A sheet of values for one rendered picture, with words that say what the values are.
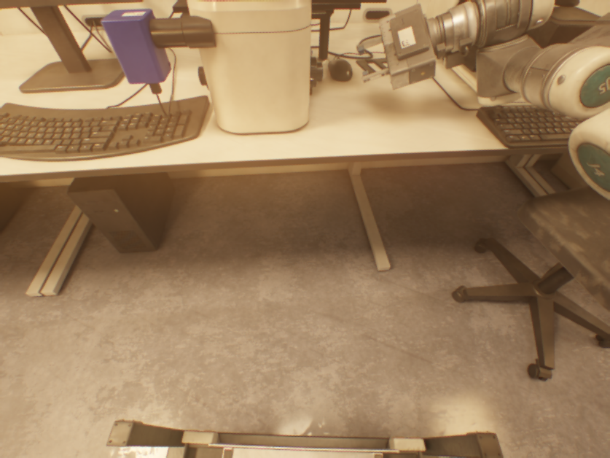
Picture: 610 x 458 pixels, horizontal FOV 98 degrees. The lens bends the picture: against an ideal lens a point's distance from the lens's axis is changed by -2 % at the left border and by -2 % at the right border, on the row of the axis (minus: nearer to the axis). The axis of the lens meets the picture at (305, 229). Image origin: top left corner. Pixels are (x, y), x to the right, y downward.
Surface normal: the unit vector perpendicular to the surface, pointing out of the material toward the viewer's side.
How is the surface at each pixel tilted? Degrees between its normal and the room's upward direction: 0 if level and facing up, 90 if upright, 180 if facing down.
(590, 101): 80
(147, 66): 90
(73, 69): 90
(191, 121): 4
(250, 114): 90
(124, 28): 90
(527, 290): 8
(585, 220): 0
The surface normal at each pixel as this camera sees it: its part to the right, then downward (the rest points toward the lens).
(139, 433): 1.00, 0.03
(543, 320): -0.04, -0.51
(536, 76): -1.00, -0.07
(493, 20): -0.18, 0.62
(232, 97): -0.04, 0.79
